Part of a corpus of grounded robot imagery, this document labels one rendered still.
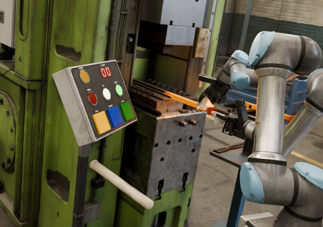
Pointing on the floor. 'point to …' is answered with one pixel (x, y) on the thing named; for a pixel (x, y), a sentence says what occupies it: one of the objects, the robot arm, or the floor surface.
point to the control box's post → (80, 184)
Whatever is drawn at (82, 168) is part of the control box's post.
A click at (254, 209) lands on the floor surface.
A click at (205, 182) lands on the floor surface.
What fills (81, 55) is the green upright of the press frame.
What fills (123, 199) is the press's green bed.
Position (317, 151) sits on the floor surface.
